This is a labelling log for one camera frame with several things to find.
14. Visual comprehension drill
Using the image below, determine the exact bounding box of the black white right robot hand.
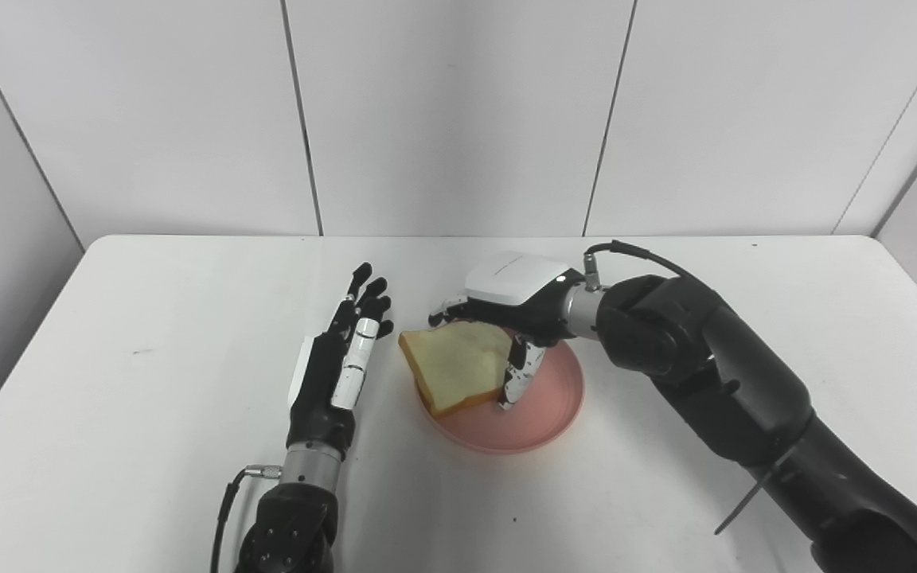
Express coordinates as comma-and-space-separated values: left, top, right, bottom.
427, 251, 587, 411

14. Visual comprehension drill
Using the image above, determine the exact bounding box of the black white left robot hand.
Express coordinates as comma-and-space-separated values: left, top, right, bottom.
286, 262, 395, 462

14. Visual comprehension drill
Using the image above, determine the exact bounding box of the slice of white bread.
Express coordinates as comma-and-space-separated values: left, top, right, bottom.
398, 322, 517, 419

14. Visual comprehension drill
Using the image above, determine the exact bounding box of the pink round plate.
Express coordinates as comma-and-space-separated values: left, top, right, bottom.
413, 322, 586, 455

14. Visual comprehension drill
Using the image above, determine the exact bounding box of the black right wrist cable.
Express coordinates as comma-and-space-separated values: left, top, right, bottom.
583, 240, 698, 291

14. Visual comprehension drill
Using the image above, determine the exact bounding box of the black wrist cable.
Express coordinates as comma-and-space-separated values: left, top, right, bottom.
583, 240, 698, 291
210, 466, 283, 573

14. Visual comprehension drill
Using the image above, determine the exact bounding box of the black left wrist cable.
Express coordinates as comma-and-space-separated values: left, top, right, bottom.
210, 466, 283, 573

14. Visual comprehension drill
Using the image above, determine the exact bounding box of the black cable tie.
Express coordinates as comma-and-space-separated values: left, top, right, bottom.
715, 446, 806, 536

